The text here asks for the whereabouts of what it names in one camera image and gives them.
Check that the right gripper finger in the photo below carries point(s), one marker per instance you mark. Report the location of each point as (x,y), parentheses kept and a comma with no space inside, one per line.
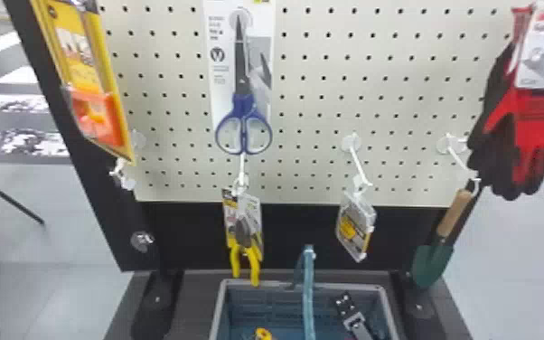
(350,315)

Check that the blue basket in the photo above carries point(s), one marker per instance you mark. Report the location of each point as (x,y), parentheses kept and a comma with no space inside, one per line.
(272,308)

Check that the clear blade packet yellow label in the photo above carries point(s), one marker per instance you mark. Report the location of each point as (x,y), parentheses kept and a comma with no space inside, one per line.
(353,228)

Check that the yellow pliers on card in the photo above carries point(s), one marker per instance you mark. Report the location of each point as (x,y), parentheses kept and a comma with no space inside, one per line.
(243,232)

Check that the white pegboard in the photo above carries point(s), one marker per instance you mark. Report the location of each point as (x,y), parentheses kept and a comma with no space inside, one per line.
(348,95)

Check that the blue scissors on white card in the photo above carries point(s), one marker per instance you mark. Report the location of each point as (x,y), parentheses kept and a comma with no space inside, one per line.
(242,109)

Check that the red and black gloves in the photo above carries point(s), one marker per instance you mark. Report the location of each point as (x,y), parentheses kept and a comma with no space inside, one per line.
(528,128)

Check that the orange tool on yellow card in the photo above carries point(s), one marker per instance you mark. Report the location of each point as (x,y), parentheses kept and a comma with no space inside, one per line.
(87,71)

